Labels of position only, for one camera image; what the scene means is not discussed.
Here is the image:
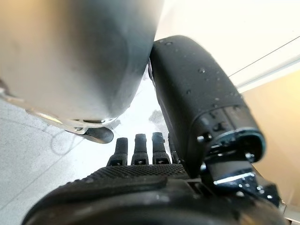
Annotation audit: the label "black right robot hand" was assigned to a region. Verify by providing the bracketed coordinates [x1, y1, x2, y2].
[22, 35, 289, 225]

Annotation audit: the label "grey metal pot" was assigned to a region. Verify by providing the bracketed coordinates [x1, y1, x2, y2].
[0, 0, 165, 129]

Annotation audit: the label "white baseboard strip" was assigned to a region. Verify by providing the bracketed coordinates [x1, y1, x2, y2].
[228, 56, 300, 94]

